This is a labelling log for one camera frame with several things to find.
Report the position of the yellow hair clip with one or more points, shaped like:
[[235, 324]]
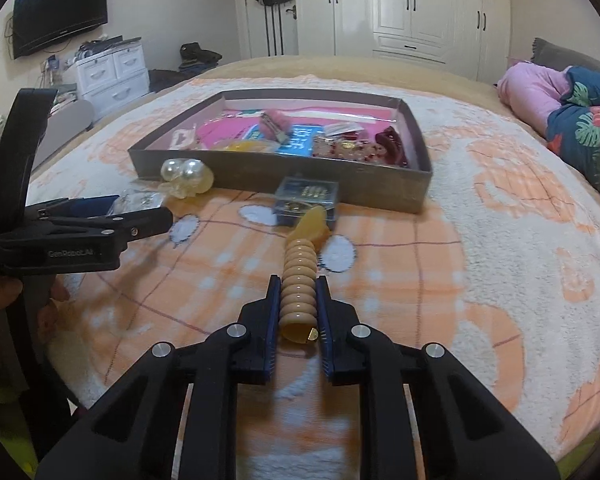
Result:
[[245, 147]]

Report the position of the grey chair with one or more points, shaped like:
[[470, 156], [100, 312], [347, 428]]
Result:
[[70, 115]]

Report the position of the blue clear earring box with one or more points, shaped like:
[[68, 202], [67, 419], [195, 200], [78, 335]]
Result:
[[305, 195]]

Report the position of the pink pillow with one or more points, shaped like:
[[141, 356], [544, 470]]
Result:
[[535, 90]]

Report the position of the white wardrobe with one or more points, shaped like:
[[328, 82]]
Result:
[[405, 10]]

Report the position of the pink book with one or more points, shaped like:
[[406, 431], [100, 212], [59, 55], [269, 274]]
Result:
[[230, 135]]

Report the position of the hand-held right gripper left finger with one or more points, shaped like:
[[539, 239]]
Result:
[[272, 325]]

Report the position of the black set-top box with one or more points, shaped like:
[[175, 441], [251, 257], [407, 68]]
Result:
[[105, 44]]

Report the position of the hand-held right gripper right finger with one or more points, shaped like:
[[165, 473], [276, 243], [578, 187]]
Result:
[[325, 325]]

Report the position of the person's left hand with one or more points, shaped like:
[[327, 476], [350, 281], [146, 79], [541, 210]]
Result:
[[0, 305]]

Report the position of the black wall television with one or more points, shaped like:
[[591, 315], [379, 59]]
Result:
[[60, 12]]

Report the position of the grey headboard cushion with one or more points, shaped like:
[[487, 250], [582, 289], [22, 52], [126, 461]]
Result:
[[555, 52]]

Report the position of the pink pompom hair clip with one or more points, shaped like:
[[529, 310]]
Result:
[[280, 120]]

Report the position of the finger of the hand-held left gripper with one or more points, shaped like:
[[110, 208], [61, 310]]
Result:
[[145, 222], [95, 206]]

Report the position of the orange patterned blanket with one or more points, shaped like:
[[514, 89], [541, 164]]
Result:
[[480, 260]]

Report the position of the blue floral quilt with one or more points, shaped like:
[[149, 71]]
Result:
[[590, 125]]

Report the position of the maroon hair clip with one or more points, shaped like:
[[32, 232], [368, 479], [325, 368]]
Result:
[[392, 145]]

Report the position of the clear earring case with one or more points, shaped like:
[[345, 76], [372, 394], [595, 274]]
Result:
[[140, 202]]

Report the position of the white door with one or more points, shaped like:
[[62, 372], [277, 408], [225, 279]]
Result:
[[252, 30]]

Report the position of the tan bedspread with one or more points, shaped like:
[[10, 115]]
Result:
[[260, 66]]

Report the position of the beige ribbed hair clip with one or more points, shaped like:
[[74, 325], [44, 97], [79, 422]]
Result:
[[300, 270]]

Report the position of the folded clothes pile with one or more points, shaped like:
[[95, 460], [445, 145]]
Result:
[[197, 55]]

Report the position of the white drawer cabinet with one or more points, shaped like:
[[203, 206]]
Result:
[[112, 72]]

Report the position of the clear plastic packet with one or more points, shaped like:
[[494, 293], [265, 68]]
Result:
[[342, 129]]

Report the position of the white dotted hair clip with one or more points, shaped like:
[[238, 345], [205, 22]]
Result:
[[182, 137]]

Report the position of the shallow cardboard box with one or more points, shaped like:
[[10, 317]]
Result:
[[260, 175]]

